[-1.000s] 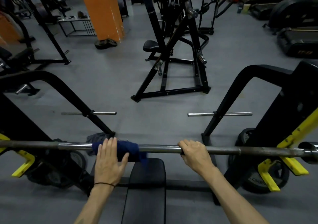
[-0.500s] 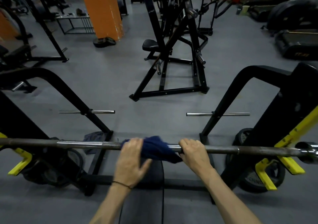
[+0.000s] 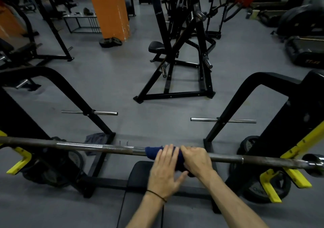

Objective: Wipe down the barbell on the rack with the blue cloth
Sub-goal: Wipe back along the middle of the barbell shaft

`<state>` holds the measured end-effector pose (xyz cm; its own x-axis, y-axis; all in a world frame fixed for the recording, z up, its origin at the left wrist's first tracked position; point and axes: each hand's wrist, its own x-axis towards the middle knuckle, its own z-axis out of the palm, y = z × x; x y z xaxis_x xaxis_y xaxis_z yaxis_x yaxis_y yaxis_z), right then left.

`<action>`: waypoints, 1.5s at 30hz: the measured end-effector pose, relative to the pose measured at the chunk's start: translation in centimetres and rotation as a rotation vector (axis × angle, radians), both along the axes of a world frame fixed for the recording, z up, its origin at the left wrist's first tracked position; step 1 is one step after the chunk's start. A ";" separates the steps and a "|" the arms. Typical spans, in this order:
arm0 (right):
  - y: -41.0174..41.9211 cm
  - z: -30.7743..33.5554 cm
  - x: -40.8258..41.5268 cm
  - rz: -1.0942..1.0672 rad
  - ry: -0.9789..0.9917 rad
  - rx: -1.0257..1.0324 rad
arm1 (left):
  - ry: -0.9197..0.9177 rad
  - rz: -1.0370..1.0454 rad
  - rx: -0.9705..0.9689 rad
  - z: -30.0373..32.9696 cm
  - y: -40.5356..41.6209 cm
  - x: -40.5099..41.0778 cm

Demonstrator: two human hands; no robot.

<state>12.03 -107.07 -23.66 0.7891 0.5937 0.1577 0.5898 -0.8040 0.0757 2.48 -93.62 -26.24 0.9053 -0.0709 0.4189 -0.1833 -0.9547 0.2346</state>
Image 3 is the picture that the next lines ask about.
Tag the person's right hand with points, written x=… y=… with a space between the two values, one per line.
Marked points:
x=197 y=162

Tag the person's left hand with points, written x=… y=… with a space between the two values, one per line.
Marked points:
x=163 y=174

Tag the blue cleaning cloth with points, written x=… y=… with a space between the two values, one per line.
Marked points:
x=152 y=152

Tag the steel barbell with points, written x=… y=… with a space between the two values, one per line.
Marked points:
x=76 y=146

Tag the person's left forearm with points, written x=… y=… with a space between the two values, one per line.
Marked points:
x=146 y=212

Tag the person's right forearm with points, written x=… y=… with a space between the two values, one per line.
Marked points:
x=235 y=202

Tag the black padded bench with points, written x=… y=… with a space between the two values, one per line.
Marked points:
x=136 y=197

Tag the metal spring collar clip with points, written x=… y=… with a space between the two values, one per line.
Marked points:
x=123 y=144

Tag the large black weight plate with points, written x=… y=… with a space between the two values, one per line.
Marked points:
x=249 y=143

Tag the black weight plate white lettering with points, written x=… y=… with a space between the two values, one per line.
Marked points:
x=255 y=190
x=45 y=172

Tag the grey cloth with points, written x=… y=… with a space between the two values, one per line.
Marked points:
x=96 y=139

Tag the yellow bar hook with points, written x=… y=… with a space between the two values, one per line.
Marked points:
x=19 y=165
x=269 y=190

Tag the black grip-hole weight plate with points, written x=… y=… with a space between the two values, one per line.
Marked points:
x=76 y=159

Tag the black bench press rack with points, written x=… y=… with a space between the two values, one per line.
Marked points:
x=291 y=119

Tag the black and red lever machine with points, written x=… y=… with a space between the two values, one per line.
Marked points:
x=173 y=47

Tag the small black weight plate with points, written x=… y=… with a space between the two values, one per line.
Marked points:
x=106 y=42
x=117 y=40

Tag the small blue bottle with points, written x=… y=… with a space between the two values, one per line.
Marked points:
x=248 y=14

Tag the pale bucket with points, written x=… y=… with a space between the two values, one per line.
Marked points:
x=255 y=14

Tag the black elliptical trainer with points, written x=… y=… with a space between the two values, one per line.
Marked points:
x=296 y=21

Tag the wide orange pillar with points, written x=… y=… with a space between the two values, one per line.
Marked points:
x=108 y=10

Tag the black squat rack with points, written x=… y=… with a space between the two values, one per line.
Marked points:
x=56 y=30

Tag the black incline bench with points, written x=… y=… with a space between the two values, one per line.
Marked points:
x=12 y=53

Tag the narrow orange pillar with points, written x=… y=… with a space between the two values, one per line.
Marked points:
x=10 y=24

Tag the black plate-loaded machine frame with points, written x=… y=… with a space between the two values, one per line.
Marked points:
x=214 y=34

